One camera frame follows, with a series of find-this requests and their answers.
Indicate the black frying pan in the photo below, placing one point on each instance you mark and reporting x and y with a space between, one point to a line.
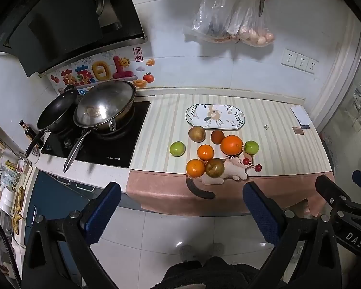
54 114

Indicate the large orange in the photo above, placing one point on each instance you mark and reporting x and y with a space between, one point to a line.
231 144

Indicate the brown apple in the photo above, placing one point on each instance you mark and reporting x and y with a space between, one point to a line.
197 133

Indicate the black range hood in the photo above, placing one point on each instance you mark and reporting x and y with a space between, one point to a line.
63 21

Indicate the person's dark fleece clothing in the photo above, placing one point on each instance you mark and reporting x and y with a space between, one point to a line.
207 275

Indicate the white cup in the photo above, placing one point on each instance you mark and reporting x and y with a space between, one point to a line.
36 155

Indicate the grey slipper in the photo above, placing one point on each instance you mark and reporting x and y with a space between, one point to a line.
188 252

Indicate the dark red round fruit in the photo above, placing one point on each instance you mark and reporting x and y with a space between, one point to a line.
217 137

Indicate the brown-green round fruit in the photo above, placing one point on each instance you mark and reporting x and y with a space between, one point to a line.
215 168

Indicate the glass wok lid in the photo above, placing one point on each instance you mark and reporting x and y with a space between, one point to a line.
108 99

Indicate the dark sauce bottle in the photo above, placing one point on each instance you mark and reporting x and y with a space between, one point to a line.
28 131

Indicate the steel wok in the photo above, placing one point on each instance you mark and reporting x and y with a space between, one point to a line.
75 152

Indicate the white wall socket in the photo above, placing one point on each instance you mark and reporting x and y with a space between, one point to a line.
289 57
301 61
312 65

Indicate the dark blue cloth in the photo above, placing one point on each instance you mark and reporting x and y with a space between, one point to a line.
305 127

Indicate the green apple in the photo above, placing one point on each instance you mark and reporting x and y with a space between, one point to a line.
251 147
177 148

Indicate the brown mat label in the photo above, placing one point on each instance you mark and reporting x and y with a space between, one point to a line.
297 130

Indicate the colourful wall sticker set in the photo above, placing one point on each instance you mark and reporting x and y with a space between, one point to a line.
99 72

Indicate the blue kitchen cabinet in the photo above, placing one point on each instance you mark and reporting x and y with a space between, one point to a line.
54 195

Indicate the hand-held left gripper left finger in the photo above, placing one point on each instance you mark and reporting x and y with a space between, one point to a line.
103 213

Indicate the white folded cloth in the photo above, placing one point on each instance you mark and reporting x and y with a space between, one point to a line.
300 115

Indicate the glass sliding door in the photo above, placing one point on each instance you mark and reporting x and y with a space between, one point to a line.
352 111

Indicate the clear plastic bag with eggs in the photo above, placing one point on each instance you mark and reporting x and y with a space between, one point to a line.
252 33

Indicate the medium orange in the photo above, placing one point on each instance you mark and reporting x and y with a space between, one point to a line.
195 168

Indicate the oval floral plate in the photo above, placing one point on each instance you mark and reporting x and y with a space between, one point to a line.
225 116

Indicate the small orange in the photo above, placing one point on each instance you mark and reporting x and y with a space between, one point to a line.
205 152

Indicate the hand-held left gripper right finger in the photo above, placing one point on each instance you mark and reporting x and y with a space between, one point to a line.
261 213

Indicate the striped cat print mat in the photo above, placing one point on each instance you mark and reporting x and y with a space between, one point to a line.
282 153

